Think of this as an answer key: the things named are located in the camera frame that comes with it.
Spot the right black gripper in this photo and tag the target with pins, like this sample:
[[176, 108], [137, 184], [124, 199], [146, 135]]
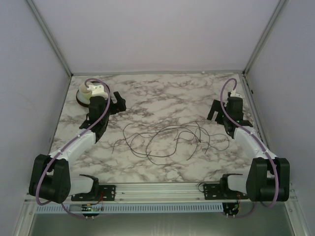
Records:
[[216, 106]]

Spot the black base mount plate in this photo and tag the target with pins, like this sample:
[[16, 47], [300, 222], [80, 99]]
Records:
[[214, 191], [102, 193]]

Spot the right aluminium frame post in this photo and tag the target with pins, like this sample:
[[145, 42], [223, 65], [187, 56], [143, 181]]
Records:
[[281, 4]]

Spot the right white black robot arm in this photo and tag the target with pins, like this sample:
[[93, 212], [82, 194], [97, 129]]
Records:
[[268, 177]]

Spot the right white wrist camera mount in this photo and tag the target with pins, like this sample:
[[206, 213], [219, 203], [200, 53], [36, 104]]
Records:
[[233, 93]]

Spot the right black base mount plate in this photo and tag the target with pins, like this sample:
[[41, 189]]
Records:
[[214, 191]]

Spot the blue slotted cable duct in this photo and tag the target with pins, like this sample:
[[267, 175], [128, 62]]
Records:
[[132, 208]]

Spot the white plate with dark rim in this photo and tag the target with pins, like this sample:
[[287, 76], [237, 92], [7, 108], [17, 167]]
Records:
[[82, 100]]

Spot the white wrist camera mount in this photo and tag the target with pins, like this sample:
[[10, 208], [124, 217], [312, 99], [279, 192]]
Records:
[[98, 90], [233, 93]]

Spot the yellow-green mug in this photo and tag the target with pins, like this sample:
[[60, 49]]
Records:
[[83, 90]]

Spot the aluminium frame post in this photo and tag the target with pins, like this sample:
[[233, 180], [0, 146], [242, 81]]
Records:
[[281, 4], [51, 39]]

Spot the left aluminium frame post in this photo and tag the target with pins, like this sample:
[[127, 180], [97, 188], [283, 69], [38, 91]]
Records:
[[51, 39]]

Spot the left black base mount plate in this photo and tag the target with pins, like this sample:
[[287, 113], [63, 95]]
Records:
[[102, 193]]

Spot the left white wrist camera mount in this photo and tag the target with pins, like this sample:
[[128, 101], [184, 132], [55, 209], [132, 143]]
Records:
[[98, 90]]

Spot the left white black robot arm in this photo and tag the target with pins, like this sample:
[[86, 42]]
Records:
[[51, 178]]

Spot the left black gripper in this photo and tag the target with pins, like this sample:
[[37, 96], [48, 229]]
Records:
[[119, 106]]

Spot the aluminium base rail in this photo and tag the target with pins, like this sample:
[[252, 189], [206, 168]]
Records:
[[157, 193]]

